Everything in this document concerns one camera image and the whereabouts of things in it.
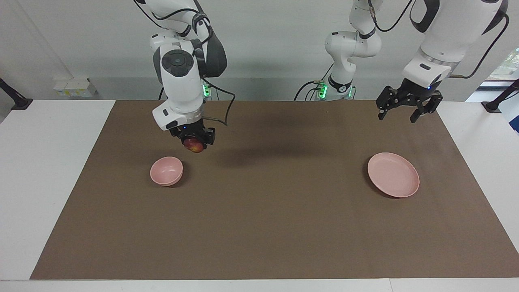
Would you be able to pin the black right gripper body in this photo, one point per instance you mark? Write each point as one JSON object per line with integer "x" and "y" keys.
{"x": 190, "y": 130}

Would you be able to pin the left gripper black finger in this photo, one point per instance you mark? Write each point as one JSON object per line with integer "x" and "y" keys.
{"x": 427, "y": 106}
{"x": 387, "y": 99}

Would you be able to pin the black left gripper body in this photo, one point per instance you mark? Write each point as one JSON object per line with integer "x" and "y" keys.
{"x": 415, "y": 92}

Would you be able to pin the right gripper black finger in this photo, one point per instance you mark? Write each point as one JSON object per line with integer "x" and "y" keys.
{"x": 209, "y": 137}
{"x": 178, "y": 138}

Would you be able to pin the dark red apple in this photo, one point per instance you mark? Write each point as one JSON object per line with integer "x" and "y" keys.
{"x": 194, "y": 145}

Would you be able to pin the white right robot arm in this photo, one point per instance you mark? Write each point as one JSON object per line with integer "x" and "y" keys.
{"x": 180, "y": 85}

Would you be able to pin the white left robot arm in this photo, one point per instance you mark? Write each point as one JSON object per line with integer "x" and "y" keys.
{"x": 352, "y": 44}

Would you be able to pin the pink bowl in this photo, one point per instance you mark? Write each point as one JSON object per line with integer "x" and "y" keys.
{"x": 165, "y": 170}

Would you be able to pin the pink plate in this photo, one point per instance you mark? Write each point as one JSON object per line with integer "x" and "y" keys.
{"x": 393, "y": 174}

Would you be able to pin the black clamp stand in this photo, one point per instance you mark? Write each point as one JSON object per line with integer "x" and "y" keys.
{"x": 492, "y": 106}
{"x": 20, "y": 103}

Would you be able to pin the blue object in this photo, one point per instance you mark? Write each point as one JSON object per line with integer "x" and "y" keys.
{"x": 515, "y": 123}

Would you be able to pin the brown table mat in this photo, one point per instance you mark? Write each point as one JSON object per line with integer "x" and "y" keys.
{"x": 275, "y": 227}

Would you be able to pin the white wall socket box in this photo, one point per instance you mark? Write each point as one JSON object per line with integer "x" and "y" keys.
{"x": 77, "y": 88}

